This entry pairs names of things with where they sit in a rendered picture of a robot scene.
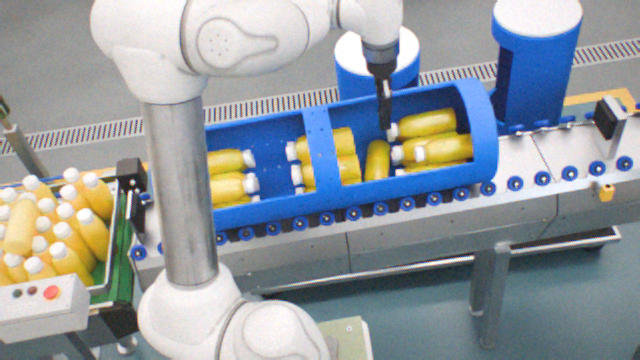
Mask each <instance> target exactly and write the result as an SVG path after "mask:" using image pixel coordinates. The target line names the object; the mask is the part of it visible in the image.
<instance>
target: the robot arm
mask: <svg viewBox="0 0 640 360"><path fill-rule="evenodd" d="M402 14H403V0H96V1H95V2H94V6H93V8H92V12H91V31H92V35H93V38H94V40H95V41H96V43H97V45H98V46H99V47H100V49H101V50H102V51H103V53H104V54H105V55H106V56H107V57H108V58H109V59H111V60H113V62H114V63H115V65H116V67H117V69H118V70H119V72H120V73H121V74H122V76H123V78H124V80H125V81H126V83H127V86H128V88H129V90H130V91H131V92H132V94H133V95H134V96H135V97H136V98H137V99H138V100H140V108H141V116H142V122H143V129H144V135H145V141H146V148H147V154H148V160H149V166H150V173H151V180H152V185H153V192H154V198H155V205H156V211H157V217H158V224H159V230H160V236H161V243H162V249H163V256H164V261H165V269H164V270H163V271H162V272H161V274H160V275H159V276H158V278H157V279H156V282H155V283H154V284H153V285H152V286H150V288H149V289H147V290H146V291H145V293H144V294H143V296H142V298H141V301H140V304H139V308H138V314H137V320H138V326H139V329H140V332H141V333H142V335H143V336H144V338H145V339H146V340H147V342H148V343H149V344H150V345H151V346H152V347H154V348H156V349H157V350H158V351H160V352H161V353H162V354H163V355H165V356H167V357H169V358H171V359H173V360H338V356H337V353H338V348H339V341H338V339H337V338H336V337H334V336H327V337H323V335H322V333H321V331H320V330H319V328H318V326H317V325H316V323H315V322H314V320H313V319H312V318H311V317H310V316H309V315H308V314H307V313H306V312H305V311H304V310H303V309H300V308H298V307H297V306H295V305H293V304H291V303H288V302H284V301H278V300H270V301H264V302H251V301H248V300H246V299H244V298H242V297H241V292H240V291H239V289H238V287H237V285H236V283H235V282H234V280H233V278H232V275H231V272H230V271H229V269H228V268H227V267H226V266H225V265H223V263H222V262H220V261H218V253H217V243H216V233H215V224H214V214H213V205H212V195H211V185H210V175H209V165H208V156H207V146H206V136H205V127H204V117H203V107H202V98H201V94H202V92H203V91H204V89H205V87H206V85H207V83H208V80H209V76H214V77H227V78H234V79H244V78H251V77H256V76H260V75H265V74H268V73H272V72H273V71H276V70H279V69H282V68H284V67H285V66H287V65H288V64H290V63H291V62H293V61H295V60H297V59H298V58H299V57H300V56H302V55H304V54H305V53H306V52H307V51H308V50H309V49H311V48H312V47H313V46H315V45H316V44H317V43H319V42H320V41H321V40H322V39H323V38H324V36H325V35H326V33H327V32H328V29H329V28H341V29H346V30H349V31H351V32H353V33H355V34H357V35H359V36H360V40H361V47H362V55H363V57H364V58H365V59H366V68H367V71H368V72H369V73H370V74H371V75H372V76H373V78H374V83H375V91H376V100H377V101H378V104H377V105H378V110H377V113H378V120H379V129H380V131H386V130H391V129H392V122H391V114H392V101H393V94H394V93H393V91H392V87H391V83H392V76H390V75H391V74H393V73H394V72H395V71H396V70H397V68H398V56H399V52H400V38H401V33H400V29H401V25H402Z"/></svg>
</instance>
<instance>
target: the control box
mask: <svg viewBox="0 0 640 360"><path fill-rule="evenodd" d="M51 285H55V286H57V287H58V289H59V292H58V294H57V295H56V296H55V297H54V298H52V299H45V298H44V297H43V291H44V290H45V289H46V288H47V287H49V286H51ZM30 286H34V287H36V292H35V293H34V294H32V295H29V294H28V292H27V289H28V288H29V287H30ZM18 288H19V289H21V290H22V292H23V293H22V295H21V296H20V297H17V298H15V297H13V295H12V293H13V291H14V290H15V289H18ZM90 297H91V294H89V292H88V291H87V289H86V288H85V287H84V285H83V284H82V282H81V281H80V280H79V279H78V277H77V275H76V274H75V273H74V274H68V275H63V276H57V277H52V278H46V279H41V280H35V281H31V282H25V283H20V284H15V285H9V286H4V287H0V338H1V339H2V340H3V341H4V342H5V343H11V342H16V341H22V340H26V339H32V338H37V337H43V336H48V335H54V334H59V333H65V332H69V331H74V330H80V329H85V328H86V327H87V321H88V313H89V305H90ZM29 303H30V304H29ZM25 304H27V305H25ZM33 304H34V305H36V306H33ZM19 305H21V306H19ZM28 305H31V306H28ZM13 306H14V307H16V308H17V307H18V309H16V308H15V309H14V307H13ZM23 306H24V307H26V308H24V307H23ZM27 306H28V307H27ZM9 307H11V308H12V310H11V308H10V309H9ZM19 308H20V309H19ZM8 310H9V311H8Z"/></svg>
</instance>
